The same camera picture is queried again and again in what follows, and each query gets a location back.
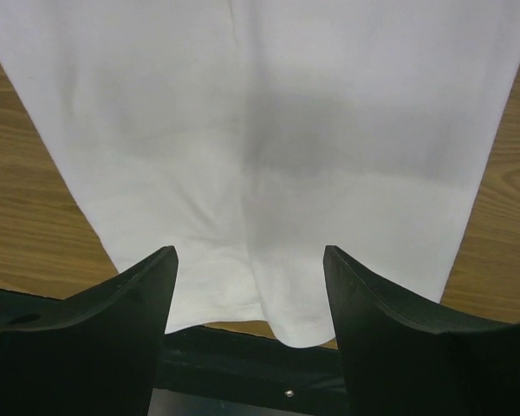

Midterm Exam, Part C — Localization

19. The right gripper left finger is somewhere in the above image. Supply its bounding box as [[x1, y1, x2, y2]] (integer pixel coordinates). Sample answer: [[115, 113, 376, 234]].
[[0, 247, 179, 415]]

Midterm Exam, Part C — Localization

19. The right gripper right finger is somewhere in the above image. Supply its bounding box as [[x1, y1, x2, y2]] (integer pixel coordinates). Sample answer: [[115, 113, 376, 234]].
[[323, 246, 520, 415]]

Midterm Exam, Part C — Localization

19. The white floral t shirt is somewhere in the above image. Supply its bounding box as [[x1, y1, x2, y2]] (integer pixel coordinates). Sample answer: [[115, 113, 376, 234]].
[[0, 1, 520, 348]]

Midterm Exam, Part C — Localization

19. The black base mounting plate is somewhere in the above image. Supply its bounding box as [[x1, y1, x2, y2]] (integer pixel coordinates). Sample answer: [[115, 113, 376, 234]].
[[0, 289, 350, 415]]

